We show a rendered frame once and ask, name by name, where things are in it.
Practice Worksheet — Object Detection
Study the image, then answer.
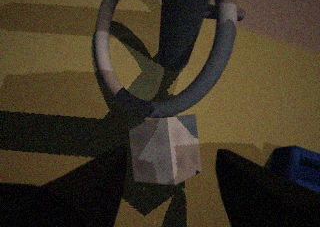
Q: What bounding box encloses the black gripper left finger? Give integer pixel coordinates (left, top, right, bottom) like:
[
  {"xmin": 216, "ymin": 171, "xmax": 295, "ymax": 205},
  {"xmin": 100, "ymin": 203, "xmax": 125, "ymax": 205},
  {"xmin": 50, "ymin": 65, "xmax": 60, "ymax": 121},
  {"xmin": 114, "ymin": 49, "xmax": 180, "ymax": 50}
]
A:
[{"xmin": 0, "ymin": 145, "xmax": 127, "ymax": 227}]

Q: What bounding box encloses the grey metal cross-bar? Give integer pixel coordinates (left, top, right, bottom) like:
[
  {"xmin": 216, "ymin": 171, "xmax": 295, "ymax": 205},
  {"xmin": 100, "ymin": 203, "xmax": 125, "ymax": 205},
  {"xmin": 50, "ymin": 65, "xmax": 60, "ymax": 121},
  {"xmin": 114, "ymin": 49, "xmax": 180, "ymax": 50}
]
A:
[{"xmin": 158, "ymin": 0, "xmax": 216, "ymax": 71}]

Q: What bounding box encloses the blue tray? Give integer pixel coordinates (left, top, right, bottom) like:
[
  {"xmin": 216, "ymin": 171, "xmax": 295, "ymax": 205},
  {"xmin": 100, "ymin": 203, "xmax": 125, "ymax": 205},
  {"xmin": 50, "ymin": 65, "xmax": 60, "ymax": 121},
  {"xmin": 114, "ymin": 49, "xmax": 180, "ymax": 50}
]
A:
[{"xmin": 269, "ymin": 145, "xmax": 320, "ymax": 193}]

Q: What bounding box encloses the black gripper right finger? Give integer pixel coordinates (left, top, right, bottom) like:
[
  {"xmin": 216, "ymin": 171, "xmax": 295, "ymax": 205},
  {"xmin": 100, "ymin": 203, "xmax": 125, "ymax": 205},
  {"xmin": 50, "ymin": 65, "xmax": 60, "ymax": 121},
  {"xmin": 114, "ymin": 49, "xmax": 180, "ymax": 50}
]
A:
[{"xmin": 216, "ymin": 149, "xmax": 320, "ymax": 227}]

